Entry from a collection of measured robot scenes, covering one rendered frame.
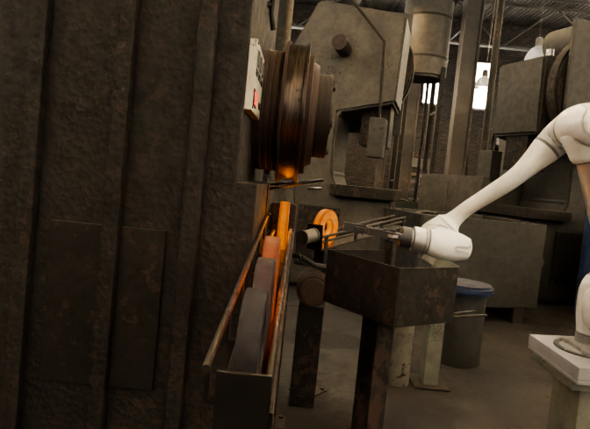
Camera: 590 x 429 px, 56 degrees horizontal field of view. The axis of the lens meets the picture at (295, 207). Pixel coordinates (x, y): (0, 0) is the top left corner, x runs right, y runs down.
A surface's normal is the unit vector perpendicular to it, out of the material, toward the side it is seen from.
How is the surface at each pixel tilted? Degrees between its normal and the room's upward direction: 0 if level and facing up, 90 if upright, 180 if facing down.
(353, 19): 90
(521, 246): 90
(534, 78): 91
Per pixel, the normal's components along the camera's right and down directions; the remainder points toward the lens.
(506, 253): 0.25, 0.07
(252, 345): 0.03, -0.33
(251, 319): 0.06, -0.66
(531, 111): -0.94, -0.05
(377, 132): -0.25, 0.03
